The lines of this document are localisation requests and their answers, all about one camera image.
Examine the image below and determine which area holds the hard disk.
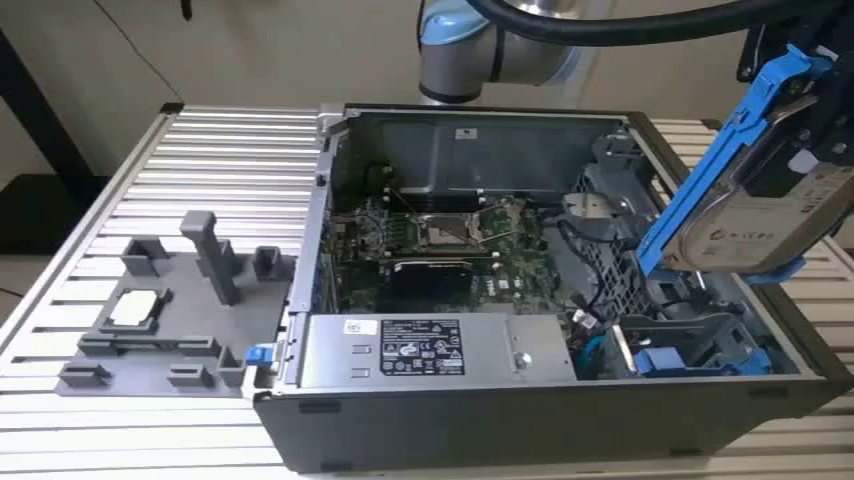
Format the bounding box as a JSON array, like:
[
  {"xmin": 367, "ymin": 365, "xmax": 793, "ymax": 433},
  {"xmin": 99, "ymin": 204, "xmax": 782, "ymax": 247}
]
[{"xmin": 636, "ymin": 43, "xmax": 854, "ymax": 287}]

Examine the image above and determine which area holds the perforated metal disk bay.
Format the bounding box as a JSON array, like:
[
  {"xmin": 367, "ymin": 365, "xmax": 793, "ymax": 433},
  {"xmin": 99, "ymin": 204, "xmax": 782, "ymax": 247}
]
[{"xmin": 552, "ymin": 162, "xmax": 682, "ymax": 321}]

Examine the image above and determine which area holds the blue disk carrier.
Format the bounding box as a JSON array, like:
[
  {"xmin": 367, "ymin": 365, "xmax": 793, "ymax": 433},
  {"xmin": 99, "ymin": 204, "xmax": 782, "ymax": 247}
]
[{"xmin": 632, "ymin": 348, "xmax": 774, "ymax": 378}]

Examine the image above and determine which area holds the grey metal bay cover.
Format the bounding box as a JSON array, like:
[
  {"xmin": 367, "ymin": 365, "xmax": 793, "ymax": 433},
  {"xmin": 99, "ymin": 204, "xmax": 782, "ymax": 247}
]
[{"xmin": 376, "ymin": 121, "xmax": 596, "ymax": 195}]

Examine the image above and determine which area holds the green motherboard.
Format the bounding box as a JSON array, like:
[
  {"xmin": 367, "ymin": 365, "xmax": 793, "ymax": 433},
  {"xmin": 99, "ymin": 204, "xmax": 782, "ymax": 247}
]
[{"xmin": 326, "ymin": 194, "xmax": 576, "ymax": 316}]

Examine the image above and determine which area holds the CPU socket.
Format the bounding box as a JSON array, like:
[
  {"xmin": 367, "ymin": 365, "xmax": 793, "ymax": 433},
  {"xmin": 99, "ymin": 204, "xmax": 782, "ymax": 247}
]
[{"xmin": 406, "ymin": 209, "xmax": 495, "ymax": 252}]

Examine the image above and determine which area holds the black graphics card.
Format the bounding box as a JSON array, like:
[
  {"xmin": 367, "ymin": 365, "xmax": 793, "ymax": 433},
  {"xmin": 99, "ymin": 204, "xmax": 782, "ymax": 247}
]
[{"xmin": 378, "ymin": 257, "xmax": 476, "ymax": 314}]

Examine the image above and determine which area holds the silver power supply unit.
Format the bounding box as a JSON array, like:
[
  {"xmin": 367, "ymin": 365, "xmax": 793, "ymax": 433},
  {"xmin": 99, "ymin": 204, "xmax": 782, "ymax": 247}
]
[{"xmin": 296, "ymin": 313, "xmax": 579, "ymax": 389}]

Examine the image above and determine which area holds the open black PC case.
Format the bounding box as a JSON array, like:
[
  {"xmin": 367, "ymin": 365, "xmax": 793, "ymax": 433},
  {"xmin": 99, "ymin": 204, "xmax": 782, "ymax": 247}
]
[{"xmin": 251, "ymin": 102, "xmax": 854, "ymax": 475}]

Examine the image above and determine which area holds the grey parts rack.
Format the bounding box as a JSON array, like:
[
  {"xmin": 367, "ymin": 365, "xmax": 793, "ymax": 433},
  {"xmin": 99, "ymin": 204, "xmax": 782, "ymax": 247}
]
[{"xmin": 57, "ymin": 209, "xmax": 299, "ymax": 399}]

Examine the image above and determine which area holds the silver CPU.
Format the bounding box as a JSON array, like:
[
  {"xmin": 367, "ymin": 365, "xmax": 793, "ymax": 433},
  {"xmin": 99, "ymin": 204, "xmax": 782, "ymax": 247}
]
[{"xmin": 109, "ymin": 289, "xmax": 167, "ymax": 325}]

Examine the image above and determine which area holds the black furniture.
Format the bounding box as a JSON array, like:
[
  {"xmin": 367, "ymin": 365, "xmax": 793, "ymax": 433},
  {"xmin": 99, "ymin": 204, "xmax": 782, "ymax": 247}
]
[{"xmin": 0, "ymin": 24, "xmax": 112, "ymax": 257}]

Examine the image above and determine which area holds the black disk wire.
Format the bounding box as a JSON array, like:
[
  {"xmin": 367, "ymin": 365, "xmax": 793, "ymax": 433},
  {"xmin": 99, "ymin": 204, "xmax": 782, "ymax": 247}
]
[
  {"xmin": 650, "ymin": 282, "xmax": 713, "ymax": 321},
  {"xmin": 554, "ymin": 217, "xmax": 606, "ymax": 329}
]

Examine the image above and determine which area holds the blue wire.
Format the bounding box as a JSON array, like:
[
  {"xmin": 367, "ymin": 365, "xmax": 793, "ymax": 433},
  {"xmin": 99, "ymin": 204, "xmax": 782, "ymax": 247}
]
[{"xmin": 576, "ymin": 338, "xmax": 604, "ymax": 379}]

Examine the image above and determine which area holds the thin black wall cable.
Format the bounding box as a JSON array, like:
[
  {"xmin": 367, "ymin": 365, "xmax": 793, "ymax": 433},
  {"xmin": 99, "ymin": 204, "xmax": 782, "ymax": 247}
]
[{"xmin": 92, "ymin": 0, "xmax": 183, "ymax": 103}]

